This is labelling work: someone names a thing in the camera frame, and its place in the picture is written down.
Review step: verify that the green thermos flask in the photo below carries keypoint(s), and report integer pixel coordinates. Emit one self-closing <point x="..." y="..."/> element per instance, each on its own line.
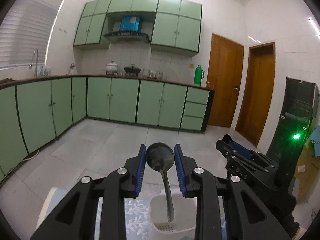
<point x="199" y="75"/>

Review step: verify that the white plastic utensil holder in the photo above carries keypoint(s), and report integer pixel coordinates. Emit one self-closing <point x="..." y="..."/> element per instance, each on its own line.
<point x="185" y="212"/>

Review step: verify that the black wok on stove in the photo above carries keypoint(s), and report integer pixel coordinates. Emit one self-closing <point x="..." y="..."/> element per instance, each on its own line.
<point x="132" y="70"/>

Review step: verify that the green kitchen cabinets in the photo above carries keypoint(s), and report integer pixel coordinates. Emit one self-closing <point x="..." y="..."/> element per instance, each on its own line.
<point x="35" y="112"/>
<point x="166" y="25"/>

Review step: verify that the black glass cabinet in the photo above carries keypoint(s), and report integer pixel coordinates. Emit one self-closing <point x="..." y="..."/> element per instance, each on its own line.
<point x="298" y="111"/>

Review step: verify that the right brown wooden door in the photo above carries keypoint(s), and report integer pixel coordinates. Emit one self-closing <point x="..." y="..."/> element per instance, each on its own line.
<point x="258" y="92"/>

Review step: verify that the blue patterned table mat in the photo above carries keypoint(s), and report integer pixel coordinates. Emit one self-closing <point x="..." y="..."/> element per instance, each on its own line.
<point x="145" y="217"/>

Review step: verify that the brown wooden door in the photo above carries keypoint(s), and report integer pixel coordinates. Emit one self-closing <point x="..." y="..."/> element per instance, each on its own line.
<point x="224" y="77"/>
<point x="258" y="92"/>

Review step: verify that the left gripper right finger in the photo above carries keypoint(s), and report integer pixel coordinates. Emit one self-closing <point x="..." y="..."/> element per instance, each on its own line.
<point x="246" y="216"/>

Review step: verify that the green lower kitchen cabinets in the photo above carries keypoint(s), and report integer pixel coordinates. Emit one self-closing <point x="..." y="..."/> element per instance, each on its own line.
<point x="35" y="112"/>

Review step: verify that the white cooking pot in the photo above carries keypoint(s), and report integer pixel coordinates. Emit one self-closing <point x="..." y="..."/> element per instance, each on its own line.
<point x="111" y="68"/>

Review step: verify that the black metal spoon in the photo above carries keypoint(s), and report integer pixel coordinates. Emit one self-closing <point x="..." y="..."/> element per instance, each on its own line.
<point x="160" y="157"/>

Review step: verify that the chrome sink faucet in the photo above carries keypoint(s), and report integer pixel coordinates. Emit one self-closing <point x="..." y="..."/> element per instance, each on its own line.
<point x="35" y="62"/>

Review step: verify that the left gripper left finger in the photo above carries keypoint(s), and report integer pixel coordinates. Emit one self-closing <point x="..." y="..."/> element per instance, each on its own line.
<point x="75" y="215"/>

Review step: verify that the left brown wooden door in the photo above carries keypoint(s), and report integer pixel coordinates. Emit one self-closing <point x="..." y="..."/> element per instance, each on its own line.
<point x="224" y="77"/>

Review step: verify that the range hood with blue box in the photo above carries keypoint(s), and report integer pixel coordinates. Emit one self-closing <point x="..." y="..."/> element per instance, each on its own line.
<point x="125" y="29"/>

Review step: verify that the white window blind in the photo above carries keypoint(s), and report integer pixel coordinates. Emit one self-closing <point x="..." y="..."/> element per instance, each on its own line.
<point x="26" y="32"/>

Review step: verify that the green upper kitchen cabinets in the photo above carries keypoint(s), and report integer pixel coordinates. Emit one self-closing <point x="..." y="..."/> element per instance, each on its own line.
<point x="166" y="25"/>

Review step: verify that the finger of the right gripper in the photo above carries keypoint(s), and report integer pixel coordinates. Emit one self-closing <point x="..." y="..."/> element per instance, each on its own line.
<point x="236" y="146"/>
<point x="225" y="149"/>

